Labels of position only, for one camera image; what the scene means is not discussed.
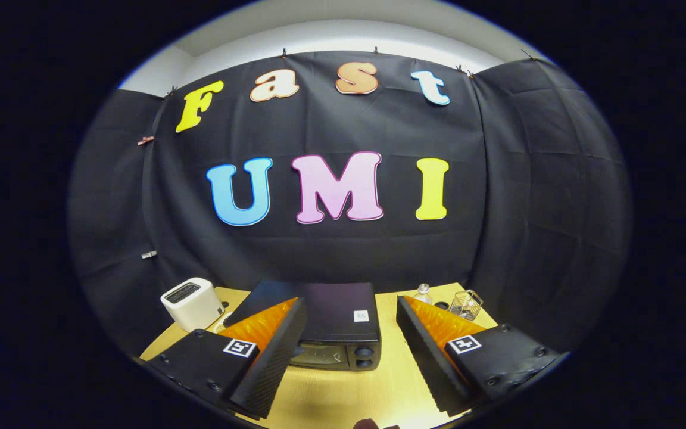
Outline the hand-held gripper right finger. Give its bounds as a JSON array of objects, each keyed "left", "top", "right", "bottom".
[{"left": 395, "top": 295, "right": 562, "bottom": 418}]

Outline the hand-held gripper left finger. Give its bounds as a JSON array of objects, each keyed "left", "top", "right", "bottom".
[{"left": 145, "top": 296, "right": 308, "bottom": 420}]

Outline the black toaster oven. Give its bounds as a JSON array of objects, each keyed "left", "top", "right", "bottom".
[{"left": 224, "top": 281, "right": 382, "bottom": 372}]

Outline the white toaster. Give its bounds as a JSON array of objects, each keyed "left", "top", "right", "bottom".
[{"left": 160, "top": 277, "right": 225, "bottom": 333}]

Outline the silver wire basket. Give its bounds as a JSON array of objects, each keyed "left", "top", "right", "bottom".
[{"left": 448, "top": 289, "right": 484, "bottom": 322}]

